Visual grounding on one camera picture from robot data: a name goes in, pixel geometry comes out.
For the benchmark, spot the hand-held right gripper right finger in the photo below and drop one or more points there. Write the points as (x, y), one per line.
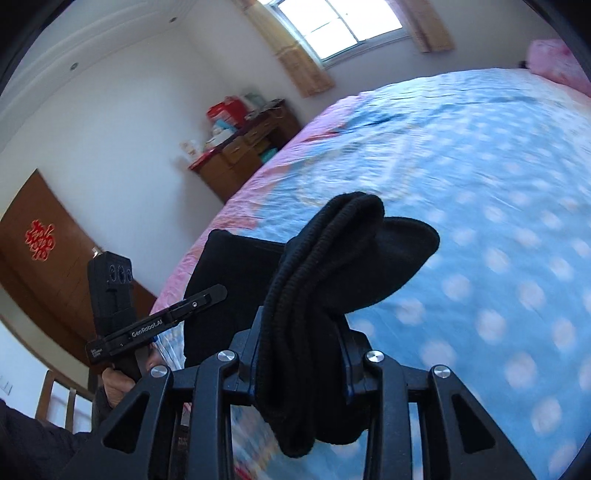
(355, 364)

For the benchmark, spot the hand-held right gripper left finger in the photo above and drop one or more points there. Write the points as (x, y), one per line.
(242, 357)

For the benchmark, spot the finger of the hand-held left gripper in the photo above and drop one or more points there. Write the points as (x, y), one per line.
(198, 302)

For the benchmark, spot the black pants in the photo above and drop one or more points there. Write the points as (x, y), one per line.
(351, 258)

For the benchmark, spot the person's left forearm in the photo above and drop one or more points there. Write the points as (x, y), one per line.
(27, 438)

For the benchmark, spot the person's left hand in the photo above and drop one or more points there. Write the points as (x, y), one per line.
(115, 385)

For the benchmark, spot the brown wooden door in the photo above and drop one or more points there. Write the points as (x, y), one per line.
(69, 258)

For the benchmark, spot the red paper door decoration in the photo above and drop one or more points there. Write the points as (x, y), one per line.
(40, 241)

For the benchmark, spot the wooden chair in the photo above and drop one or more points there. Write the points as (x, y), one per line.
(57, 397)

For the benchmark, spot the brown wooden desk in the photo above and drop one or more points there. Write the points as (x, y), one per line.
(226, 177)

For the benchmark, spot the small white box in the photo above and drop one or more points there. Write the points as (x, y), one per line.
(190, 149)

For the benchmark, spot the teal box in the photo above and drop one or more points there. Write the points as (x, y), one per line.
(268, 156)

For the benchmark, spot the light blue tissue box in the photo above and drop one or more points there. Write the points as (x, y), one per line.
(222, 128)

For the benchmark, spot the red gift bag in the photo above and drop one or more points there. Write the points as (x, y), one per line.
(226, 110)

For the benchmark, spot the pink and blue patchwork bedsheet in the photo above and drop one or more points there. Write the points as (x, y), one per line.
(485, 184)

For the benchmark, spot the beige patterned curtain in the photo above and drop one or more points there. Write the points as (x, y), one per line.
(300, 64)
(427, 23)

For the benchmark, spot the window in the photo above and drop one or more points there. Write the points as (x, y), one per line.
(341, 25)

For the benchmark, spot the pink floral pillow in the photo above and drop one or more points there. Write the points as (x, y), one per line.
(558, 60)

